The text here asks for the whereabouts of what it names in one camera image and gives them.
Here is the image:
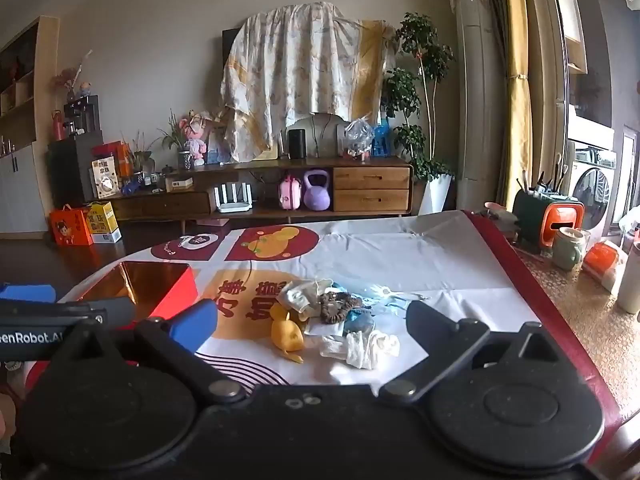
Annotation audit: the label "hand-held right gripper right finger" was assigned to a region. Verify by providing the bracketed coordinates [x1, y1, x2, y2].
[377, 300, 568, 403]

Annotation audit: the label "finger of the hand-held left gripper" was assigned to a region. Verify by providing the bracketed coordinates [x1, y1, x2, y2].
[0, 284, 137, 328]

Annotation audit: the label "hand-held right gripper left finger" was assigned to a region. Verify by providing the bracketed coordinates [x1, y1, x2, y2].
[47, 299, 248, 403]

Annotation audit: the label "red box with gold inside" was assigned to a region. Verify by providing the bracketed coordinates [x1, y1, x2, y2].
[75, 261, 198, 333]

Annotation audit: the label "blue printed face mask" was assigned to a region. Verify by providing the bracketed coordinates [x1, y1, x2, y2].
[332, 280, 431, 313]

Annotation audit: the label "brown furry toy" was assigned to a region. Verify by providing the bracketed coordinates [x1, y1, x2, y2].
[319, 292, 363, 325]

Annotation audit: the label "white paper packet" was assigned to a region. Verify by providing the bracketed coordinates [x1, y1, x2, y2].
[304, 316, 346, 337]

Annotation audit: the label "white fluffy plush toy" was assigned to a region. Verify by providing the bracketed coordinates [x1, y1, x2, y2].
[275, 280, 333, 318]

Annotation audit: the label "yellow soft toy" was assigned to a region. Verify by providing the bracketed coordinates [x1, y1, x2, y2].
[270, 310, 307, 365]

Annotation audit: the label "printed white red tablecloth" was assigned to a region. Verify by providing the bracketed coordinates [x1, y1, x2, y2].
[25, 209, 543, 401]

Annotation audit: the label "teal blue cloth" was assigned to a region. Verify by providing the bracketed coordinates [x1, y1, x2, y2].
[345, 310, 376, 333]

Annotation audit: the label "white ribbed sock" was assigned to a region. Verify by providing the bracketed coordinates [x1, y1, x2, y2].
[320, 330, 401, 371]

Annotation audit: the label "orange gift box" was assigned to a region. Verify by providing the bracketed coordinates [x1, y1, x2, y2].
[49, 204, 95, 247]

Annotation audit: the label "yellow carton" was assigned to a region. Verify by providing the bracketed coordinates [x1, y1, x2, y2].
[85, 201, 123, 244]

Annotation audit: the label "white router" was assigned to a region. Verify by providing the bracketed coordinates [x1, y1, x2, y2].
[212, 182, 255, 213]

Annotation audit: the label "black low cabinet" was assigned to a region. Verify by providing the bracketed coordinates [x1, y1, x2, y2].
[47, 132, 108, 211]

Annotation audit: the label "cream printed box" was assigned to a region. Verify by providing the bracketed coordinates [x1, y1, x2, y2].
[90, 157, 122, 198]

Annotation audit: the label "green utensil holder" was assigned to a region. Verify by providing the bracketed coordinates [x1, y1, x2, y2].
[512, 170, 566, 253]

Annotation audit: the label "wooden TV cabinet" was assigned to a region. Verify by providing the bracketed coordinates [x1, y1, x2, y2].
[107, 156, 415, 221]

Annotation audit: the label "pale green mug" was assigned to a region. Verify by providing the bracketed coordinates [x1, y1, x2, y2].
[552, 226, 591, 272]

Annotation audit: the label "red orange gift boxes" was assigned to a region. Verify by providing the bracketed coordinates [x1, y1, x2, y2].
[91, 141, 132, 176]

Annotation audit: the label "thin leafy potted plant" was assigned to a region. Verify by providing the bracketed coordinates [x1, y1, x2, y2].
[122, 130, 156, 176]

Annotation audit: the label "purple kettlebell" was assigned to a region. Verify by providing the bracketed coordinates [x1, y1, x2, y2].
[302, 170, 332, 211]

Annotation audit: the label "small potted plant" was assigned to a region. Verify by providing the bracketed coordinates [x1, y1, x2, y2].
[157, 110, 193, 171]

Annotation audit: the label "pink doll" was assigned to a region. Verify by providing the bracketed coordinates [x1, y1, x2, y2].
[180, 110, 213, 166]

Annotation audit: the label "orange white packet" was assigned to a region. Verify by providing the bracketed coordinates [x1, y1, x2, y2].
[582, 240, 628, 293]

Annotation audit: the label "blue bottle pack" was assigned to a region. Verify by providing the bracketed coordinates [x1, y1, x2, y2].
[372, 122, 392, 157]

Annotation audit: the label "black drinks machine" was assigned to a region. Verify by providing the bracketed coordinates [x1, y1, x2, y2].
[64, 95, 101, 137]

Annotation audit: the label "clear plastic bag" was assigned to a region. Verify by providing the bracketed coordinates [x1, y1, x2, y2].
[342, 119, 376, 161]

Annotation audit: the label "white washing machine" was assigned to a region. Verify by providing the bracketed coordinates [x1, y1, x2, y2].
[567, 115, 618, 236]

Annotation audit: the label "shell-shaped pale board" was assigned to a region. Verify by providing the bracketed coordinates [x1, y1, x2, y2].
[287, 112, 351, 158]

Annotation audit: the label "vase with dried flowers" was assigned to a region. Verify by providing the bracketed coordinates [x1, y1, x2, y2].
[55, 50, 93, 103]

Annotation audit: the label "standing air conditioner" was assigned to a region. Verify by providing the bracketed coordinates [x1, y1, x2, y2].
[449, 0, 511, 211]

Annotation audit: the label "yellow curtain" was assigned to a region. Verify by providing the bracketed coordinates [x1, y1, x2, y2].
[500, 0, 536, 211]

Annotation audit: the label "tall potted plant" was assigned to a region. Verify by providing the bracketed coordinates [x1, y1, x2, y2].
[381, 12, 456, 216]

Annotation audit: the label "black television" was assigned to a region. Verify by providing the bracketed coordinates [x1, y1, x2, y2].
[222, 27, 246, 106]

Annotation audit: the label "picture frame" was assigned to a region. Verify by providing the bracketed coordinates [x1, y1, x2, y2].
[207, 125, 233, 165]

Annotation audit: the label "wooden wall shelf cabinet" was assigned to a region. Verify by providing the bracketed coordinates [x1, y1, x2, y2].
[0, 15, 61, 236]

